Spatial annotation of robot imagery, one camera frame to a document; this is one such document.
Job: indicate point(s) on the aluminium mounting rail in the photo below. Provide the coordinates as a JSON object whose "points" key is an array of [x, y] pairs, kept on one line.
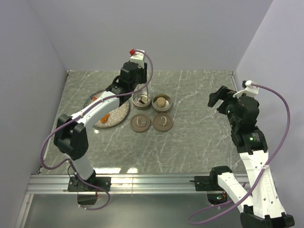
{"points": [[161, 183]]}

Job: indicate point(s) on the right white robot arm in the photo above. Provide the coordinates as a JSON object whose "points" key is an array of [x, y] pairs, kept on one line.
{"points": [[259, 207]]}

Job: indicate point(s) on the right round metal container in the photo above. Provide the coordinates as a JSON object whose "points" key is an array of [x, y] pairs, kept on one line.
{"points": [[164, 109]]}

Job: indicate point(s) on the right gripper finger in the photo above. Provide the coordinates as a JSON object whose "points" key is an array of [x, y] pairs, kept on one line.
{"points": [[214, 97], [222, 109]]}

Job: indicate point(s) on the left brown round lid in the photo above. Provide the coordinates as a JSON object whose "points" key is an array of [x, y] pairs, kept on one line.
{"points": [[140, 123]]}

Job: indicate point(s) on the white-topped sushi piece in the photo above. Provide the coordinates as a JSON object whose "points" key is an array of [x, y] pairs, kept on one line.
{"points": [[145, 99]]}

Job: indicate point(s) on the beige steamed bun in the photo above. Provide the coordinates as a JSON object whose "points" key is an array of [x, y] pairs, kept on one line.
{"points": [[161, 102]]}

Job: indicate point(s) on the orange fried piece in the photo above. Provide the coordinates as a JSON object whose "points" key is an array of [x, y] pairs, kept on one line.
{"points": [[105, 118]]}

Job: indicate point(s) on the round metal container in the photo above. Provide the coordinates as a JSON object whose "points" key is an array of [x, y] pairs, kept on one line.
{"points": [[164, 109], [139, 106]]}

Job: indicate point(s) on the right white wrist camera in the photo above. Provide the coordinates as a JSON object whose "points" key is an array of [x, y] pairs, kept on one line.
{"points": [[248, 89]]}

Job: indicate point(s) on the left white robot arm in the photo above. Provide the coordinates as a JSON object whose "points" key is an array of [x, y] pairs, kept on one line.
{"points": [[71, 137]]}

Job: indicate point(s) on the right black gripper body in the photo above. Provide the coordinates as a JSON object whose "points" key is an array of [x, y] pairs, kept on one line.
{"points": [[232, 118]]}

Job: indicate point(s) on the silver glitter plate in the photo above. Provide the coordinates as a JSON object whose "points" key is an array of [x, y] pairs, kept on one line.
{"points": [[116, 116]]}

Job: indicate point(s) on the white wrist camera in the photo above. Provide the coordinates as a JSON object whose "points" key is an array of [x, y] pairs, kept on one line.
{"points": [[138, 57], [248, 89]]}

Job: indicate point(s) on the right brown round lid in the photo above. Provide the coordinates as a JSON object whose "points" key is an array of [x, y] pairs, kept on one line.
{"points": [[162, 122]]}

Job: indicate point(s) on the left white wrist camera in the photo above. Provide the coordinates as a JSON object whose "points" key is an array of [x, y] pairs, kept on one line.
{"points": [[138, 57]]}

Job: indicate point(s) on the left round metal container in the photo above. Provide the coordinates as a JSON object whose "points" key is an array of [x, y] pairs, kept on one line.
{"points": [[139, 106]]}

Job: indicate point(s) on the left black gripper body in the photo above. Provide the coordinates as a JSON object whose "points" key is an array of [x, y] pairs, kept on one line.
{"points": [[142, 77]]}

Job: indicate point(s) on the brown round lid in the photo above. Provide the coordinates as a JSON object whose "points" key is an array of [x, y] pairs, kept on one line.
{"points": [[162, 122], [140, 123]]}

